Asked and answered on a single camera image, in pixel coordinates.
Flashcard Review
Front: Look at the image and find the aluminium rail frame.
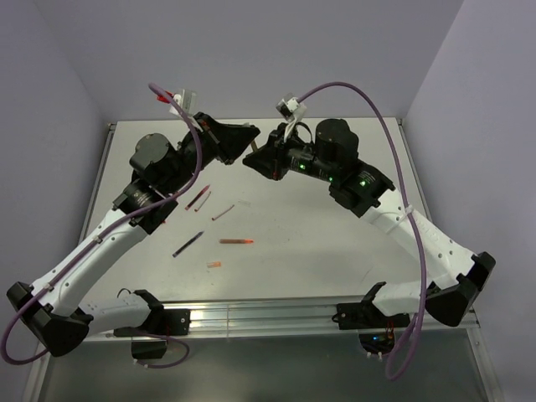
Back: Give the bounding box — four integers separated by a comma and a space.
20, 119, 503, 402

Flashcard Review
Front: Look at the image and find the white red marker upper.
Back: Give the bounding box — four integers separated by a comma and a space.
194, 191, 212, 212

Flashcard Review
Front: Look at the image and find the purple pen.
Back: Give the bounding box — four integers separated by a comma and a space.
172, 230, 204, 258

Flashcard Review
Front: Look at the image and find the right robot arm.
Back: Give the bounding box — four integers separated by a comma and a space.
243, 119, 496, 329

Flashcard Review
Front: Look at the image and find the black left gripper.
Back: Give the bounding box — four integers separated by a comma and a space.
164, 113, 260, 194

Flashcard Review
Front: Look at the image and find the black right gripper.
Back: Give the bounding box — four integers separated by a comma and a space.
243, 121, 338, 182

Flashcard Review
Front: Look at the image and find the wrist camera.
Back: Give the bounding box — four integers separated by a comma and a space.
157, 89, 198, 117
276, 93, 307, 142

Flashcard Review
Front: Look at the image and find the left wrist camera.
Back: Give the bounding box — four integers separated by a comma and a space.
157, 89, 198, 117

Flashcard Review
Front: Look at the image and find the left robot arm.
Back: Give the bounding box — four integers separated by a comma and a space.
7, 112, 260, 357

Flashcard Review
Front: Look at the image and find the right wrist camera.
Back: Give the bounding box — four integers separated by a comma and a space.
276, 93, 307, 142

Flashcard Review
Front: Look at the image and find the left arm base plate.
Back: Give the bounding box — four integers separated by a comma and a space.
113, 308, 191, 337

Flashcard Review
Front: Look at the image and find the pink pen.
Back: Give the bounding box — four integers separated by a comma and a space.
184, 184, 210, 211

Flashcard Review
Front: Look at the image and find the orange red pen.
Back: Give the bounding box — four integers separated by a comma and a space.
219, 239, 255, 245

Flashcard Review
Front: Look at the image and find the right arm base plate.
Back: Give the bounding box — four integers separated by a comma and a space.
332, 302, 410, 330

